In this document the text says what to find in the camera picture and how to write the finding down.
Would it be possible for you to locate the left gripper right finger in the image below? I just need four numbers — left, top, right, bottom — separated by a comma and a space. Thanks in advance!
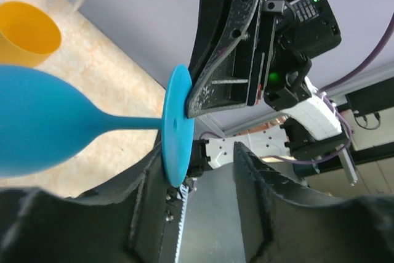
233, 142, 393, 262

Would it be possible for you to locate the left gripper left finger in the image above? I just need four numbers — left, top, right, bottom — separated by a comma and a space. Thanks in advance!
1, 147, 168, 262

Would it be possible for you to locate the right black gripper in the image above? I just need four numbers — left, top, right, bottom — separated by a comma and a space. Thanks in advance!
186, 0, 296, 118

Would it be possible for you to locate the blue wine glass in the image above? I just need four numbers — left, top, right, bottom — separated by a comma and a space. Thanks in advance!
1, 65, 195, 187

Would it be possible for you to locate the orange wine glass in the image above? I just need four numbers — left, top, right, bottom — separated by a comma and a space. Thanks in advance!
1, 1, 62, 68

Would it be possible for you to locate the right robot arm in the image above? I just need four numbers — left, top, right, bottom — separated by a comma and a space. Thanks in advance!
186, 0, 350, 164

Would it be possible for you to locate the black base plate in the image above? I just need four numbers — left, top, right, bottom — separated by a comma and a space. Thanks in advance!
166, 177, 198, 211

